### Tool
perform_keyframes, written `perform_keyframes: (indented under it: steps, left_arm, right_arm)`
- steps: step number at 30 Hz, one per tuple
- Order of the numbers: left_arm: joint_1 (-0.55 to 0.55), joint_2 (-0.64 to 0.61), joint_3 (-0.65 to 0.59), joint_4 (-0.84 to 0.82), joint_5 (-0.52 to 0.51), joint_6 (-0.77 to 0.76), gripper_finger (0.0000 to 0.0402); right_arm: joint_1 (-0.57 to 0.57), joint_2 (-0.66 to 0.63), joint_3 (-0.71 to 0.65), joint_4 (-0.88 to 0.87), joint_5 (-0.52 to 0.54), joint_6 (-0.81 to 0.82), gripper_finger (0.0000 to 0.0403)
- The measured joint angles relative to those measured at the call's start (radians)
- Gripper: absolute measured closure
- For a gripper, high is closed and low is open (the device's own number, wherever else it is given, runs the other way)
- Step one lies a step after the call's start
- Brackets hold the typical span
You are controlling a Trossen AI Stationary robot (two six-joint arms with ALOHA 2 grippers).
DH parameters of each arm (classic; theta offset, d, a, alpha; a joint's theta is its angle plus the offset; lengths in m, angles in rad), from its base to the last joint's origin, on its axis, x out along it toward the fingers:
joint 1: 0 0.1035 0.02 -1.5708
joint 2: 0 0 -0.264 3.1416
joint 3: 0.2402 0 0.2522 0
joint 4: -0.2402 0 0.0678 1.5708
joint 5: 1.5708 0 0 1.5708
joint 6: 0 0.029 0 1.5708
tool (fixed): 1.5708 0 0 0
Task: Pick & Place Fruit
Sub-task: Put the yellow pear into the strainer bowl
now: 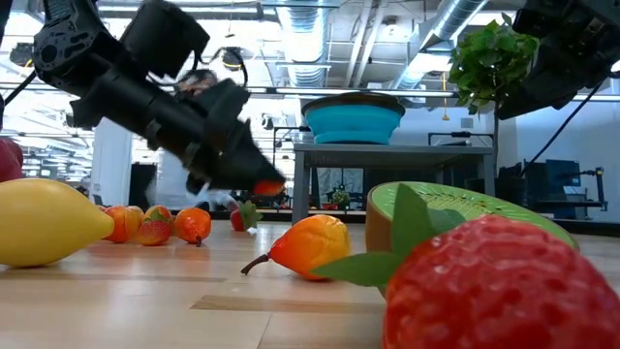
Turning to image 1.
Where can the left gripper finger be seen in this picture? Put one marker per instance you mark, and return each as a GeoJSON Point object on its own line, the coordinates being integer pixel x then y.
{"type": "Point", "coordinates": [257, 160]}
{"type": "Point", "coordinates": [237, 177]}

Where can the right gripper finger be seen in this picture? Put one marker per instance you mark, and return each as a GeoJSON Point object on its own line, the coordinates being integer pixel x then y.
{"type": "Point", "coordinates": [547, 87]}

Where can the small orange peach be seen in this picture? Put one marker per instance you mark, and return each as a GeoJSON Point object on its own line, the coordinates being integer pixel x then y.
{"type": "Point", "coordinates": [121, 224]}
{"type": "Point", "coordinates": [102, 209]}
{"type": "Point", "coordinates": [138, 212]}
{"type": "Point", "coordinates": [269, 187]}
{"type": "Point", "coordinates": [159, 212]}

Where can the small orange pear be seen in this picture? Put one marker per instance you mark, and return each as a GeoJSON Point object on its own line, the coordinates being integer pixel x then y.
{"type": "Point", "coordinates": [310, 247]}
{"type": "Point", "coordinates": [193, 225]}

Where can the blue collapsible colander bowl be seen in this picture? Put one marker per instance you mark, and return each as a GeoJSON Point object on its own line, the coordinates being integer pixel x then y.
{"type": "Point", "coordinates": [353, 123]}

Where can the yellow lemon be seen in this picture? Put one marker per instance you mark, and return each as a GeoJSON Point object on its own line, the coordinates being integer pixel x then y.
{"type": "Point", "coordinates": [43, 223]}

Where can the pink dragon fruit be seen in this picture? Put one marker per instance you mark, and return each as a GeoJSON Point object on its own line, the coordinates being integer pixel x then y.
{"type": "Point", "coordinates": [9, 162]}

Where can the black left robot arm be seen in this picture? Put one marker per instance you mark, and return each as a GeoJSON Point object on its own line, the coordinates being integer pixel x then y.
{"type": "Point", "coordinates": [121, 102]}

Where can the black ceiling spotlight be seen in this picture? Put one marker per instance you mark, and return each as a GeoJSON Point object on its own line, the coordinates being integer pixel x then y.
{"type": "Point", "coordinates": [233, 60]}
{"type": "Point", "coordinates": [266, 122]}
{"type": "Point", "coordinates": [19, 53]}

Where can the green potted artificial plant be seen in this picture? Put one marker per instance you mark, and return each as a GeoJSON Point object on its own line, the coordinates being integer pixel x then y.
{"type": "Point", "coordinates": [489, 63]}

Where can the small background potted plant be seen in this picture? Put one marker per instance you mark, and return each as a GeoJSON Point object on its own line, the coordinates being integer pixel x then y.
{"type": "Point", "coordinates": [340, 198]}

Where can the black cabinet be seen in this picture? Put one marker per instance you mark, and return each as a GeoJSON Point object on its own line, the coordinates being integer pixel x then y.
{"type": "Point", "coordinates": [143, 186]}

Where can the black desk with equipment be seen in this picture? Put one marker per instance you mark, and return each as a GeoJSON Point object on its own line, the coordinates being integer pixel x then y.
{"type": "Point", "coordinates": [557, 184]}

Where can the small red strawberry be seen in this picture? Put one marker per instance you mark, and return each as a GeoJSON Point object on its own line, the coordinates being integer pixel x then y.
{"type": "Point", "coordinates": [152, 233]}

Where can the long ceiling light strip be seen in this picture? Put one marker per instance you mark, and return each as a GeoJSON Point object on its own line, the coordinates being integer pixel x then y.
{"type": "Point", "coordinates": [339, 91]}

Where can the white building pillar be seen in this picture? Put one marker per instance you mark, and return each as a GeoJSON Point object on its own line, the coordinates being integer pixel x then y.
{"type": "Point", "coordinates": [111, 179]}

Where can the green kiwi half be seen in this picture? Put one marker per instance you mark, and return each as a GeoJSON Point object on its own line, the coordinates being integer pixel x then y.
{"type": "Point", "coordinates": [465, 199]}

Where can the silver ventilation duct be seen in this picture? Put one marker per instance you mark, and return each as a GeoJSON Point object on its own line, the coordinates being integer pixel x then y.
{"type": "Point", "coordinates": [305, 39]}
{"type": "Point", "coordinates": [455, 14]}

